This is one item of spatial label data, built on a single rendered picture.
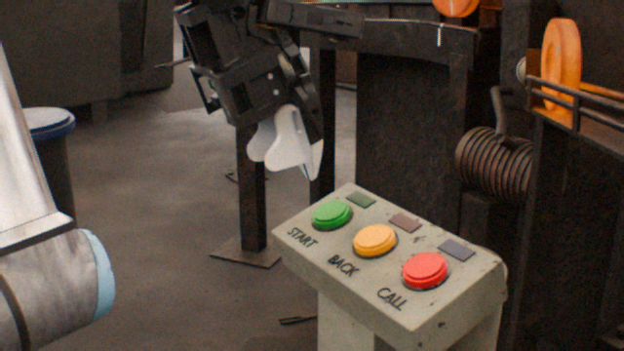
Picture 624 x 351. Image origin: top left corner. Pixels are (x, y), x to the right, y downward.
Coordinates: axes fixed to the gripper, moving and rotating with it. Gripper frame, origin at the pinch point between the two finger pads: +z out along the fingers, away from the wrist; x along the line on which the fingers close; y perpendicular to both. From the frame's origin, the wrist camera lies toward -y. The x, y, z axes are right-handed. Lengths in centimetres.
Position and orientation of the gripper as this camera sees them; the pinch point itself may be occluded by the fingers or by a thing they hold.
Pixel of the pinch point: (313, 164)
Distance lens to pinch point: 65.9
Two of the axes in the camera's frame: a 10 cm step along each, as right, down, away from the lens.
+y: -8.0, 4.9, -3.5
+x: 5.3, 2.8, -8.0
